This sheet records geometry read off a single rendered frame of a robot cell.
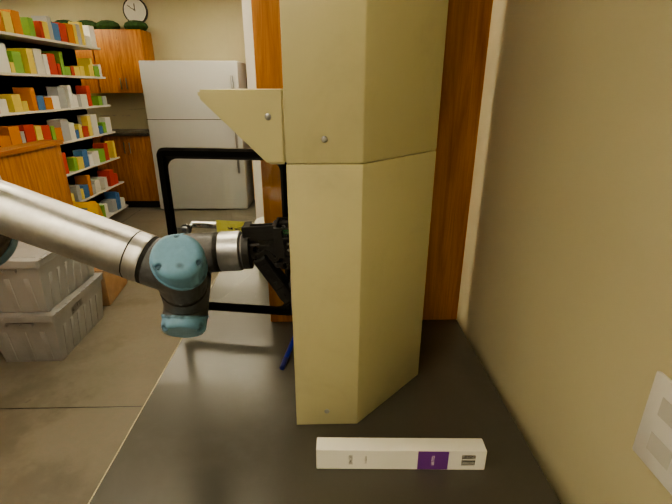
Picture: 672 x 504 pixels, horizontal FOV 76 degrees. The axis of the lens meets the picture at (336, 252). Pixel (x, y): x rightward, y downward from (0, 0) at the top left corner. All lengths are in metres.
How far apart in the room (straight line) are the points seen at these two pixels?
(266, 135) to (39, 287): 2.35
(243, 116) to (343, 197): 0.18
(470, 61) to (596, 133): 0.40
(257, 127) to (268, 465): 0.53
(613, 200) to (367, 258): 0.34
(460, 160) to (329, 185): 0.48
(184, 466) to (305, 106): 0.59
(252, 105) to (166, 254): 0.24
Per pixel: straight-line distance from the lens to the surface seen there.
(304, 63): 0.62
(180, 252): 0.64
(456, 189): 1.06
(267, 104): 0.62
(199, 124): 5.72
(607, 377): 0.70
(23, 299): 2.95
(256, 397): 0.91
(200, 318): 0.77
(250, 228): 0.79
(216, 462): 0.81
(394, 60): 0.67
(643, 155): 0.63
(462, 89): 1.03
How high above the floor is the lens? 1.51
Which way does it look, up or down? 21 degrees down
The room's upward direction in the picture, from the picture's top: straight up
